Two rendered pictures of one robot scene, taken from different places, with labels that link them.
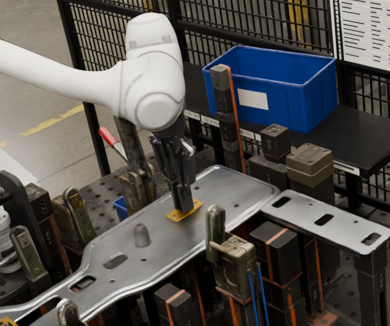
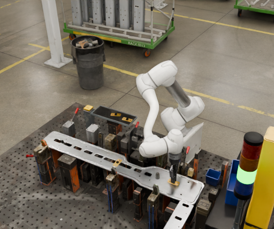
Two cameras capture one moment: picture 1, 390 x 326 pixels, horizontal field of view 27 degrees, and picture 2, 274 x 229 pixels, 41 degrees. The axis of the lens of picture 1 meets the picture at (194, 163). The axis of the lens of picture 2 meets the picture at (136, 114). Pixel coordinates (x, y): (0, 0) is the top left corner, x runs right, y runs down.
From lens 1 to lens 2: 190 cm
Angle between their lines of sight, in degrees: 56
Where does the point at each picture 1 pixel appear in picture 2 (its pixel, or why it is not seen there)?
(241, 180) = (195, 192)
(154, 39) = (169, 137)
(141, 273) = (143, 181)
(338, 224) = (176, 222)
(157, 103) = (141, 150)
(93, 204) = (219, 165)
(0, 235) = not seen: hidden behind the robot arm
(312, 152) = (204, 205)
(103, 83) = (146, 136)
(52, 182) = not seen: outside the picture
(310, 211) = (181, 214)
